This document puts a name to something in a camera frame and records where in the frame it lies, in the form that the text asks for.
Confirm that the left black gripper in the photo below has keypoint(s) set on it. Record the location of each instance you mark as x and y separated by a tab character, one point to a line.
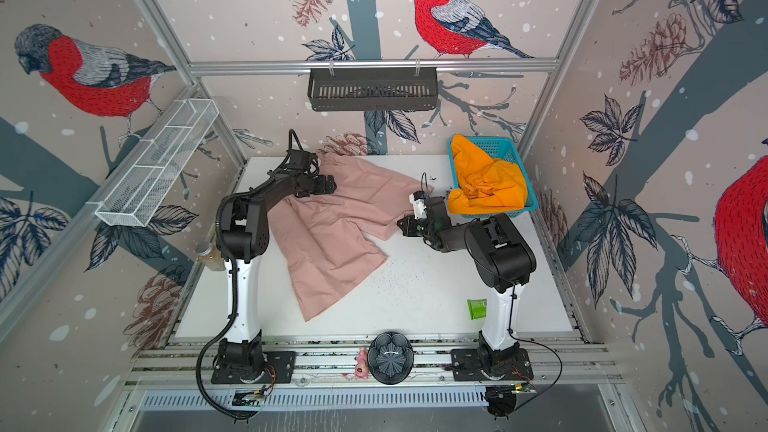
321	185

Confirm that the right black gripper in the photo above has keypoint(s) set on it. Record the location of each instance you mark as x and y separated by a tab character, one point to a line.
411	226

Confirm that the pink shorts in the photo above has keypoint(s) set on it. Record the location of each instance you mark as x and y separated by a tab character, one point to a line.
325	238

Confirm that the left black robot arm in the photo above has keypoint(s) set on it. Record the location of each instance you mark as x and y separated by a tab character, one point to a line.
242	235

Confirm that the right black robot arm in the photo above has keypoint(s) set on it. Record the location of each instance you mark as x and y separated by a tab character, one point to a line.
504	262

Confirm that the orange shorts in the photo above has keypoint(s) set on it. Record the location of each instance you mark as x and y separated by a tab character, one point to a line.
486	185

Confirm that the black hanging shelf basket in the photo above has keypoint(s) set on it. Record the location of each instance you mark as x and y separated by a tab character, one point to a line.
373	89

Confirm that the green wipes packet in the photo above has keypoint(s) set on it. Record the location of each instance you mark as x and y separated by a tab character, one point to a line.
477	309

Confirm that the teal plastic basket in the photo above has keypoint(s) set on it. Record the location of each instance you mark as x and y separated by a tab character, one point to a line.
503	148

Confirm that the glass jar with lid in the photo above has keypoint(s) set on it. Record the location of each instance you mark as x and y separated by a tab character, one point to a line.
210	256

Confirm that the black round flower-shaped bowl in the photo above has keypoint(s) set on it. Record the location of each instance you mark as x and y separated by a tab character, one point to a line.
390	358

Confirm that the small pink toy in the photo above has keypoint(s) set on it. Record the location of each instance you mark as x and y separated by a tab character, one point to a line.
362	367

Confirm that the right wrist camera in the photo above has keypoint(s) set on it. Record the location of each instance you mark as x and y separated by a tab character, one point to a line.
418	201

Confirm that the white wire mesh basket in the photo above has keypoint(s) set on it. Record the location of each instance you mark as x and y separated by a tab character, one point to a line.
140	191

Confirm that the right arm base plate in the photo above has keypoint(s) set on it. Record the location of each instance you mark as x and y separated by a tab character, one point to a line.
481	364

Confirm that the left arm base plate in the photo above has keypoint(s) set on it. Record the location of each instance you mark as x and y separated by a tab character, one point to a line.
276	367

